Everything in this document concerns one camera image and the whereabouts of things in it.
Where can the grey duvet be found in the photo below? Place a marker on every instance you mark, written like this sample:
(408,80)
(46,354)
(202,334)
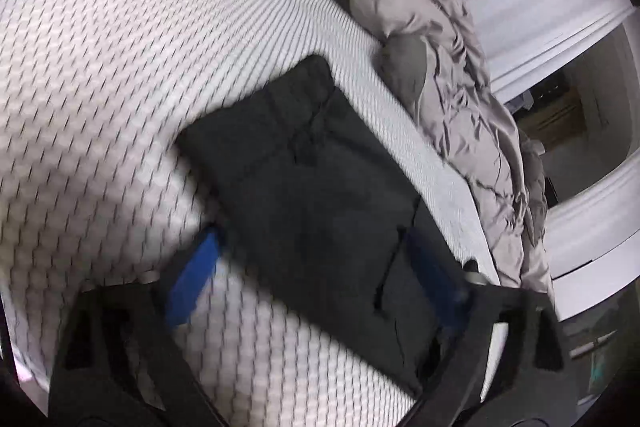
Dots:
(450,107)

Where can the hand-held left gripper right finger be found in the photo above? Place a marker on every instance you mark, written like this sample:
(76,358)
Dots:
(435,277)

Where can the black pants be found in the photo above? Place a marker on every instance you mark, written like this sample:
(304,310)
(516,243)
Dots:
(310,187)

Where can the white patterned mattress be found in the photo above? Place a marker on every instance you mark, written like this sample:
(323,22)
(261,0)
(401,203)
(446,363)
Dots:
(125,82)

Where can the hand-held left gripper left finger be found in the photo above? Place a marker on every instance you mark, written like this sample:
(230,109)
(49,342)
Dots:
(192,277)

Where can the white wardrobe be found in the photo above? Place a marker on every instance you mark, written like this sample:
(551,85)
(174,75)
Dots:
(600,297)

